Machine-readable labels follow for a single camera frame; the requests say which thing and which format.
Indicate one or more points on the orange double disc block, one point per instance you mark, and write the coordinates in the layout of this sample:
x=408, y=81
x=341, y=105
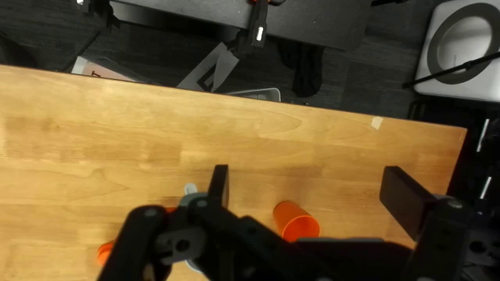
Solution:
x=104, y=253

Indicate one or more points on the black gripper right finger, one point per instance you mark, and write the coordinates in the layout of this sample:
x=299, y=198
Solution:
x=407, y=200

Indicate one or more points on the gray cup with handle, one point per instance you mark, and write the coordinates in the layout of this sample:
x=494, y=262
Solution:
x=189, y=191

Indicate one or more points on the white ABB robot base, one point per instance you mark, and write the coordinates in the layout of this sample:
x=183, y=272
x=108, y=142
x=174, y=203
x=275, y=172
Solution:
x=460, y=31

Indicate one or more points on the orange plastic cup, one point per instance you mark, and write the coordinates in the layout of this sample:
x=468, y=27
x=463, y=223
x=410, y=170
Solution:
x=294, y=222

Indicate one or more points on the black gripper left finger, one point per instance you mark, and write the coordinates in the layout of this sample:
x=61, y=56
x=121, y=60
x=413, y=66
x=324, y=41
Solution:
x=219, y=184

